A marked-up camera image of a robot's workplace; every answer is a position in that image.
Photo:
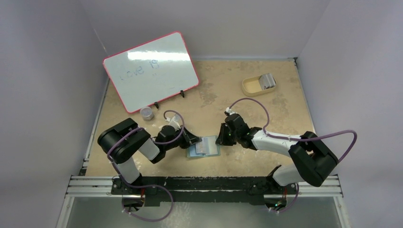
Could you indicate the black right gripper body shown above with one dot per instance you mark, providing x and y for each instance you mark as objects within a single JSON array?
[{"x": 225, "y": 135}]

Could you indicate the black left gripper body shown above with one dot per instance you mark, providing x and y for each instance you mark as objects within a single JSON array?
[{"x": 180, "y": 139}]

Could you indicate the silver blue credit card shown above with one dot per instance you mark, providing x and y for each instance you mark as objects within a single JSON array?
[{"x": 201, "y": 148}]

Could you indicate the teal leather card holder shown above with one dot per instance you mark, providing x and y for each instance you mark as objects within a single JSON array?
[{"x": 214, "y": 149}]

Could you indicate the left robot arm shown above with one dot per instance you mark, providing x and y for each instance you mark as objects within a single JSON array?
[{"x": 121, "y": 141}]

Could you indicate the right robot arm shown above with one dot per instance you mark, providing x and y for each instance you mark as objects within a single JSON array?
[{"x": 312, "y": 160}]

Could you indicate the stack of cards in tray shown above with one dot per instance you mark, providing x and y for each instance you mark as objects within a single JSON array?
[{"x": 267, "y": 81}]

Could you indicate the small silver tin can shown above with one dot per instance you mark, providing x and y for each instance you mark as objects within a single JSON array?
[{"x": 146, "y": 113}]

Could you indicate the beige oval tray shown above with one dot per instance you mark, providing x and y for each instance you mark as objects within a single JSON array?
[{"x": 251, "y": 88}]

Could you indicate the pink framed whiteboard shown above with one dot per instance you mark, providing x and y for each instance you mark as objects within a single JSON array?
[{"x": 152, "y": 72}]

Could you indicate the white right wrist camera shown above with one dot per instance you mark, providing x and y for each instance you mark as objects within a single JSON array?
[{"x": 229, "y": 112}]

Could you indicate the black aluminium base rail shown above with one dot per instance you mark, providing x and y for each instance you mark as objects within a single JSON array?
[{"x": 251, "y": 190}]

